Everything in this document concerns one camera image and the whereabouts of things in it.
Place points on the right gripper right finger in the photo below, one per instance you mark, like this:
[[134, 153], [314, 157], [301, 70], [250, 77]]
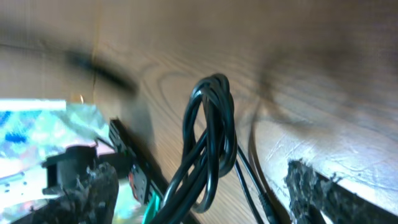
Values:
[[312, 194]]

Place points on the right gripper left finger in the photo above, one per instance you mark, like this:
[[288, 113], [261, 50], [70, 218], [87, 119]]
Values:
[[91, 201]]

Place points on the black USB cable dark plug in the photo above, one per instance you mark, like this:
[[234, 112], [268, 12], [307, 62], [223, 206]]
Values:
[[209, 150]]

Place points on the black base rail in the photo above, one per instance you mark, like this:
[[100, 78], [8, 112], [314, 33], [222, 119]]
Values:
[[146, 181]]

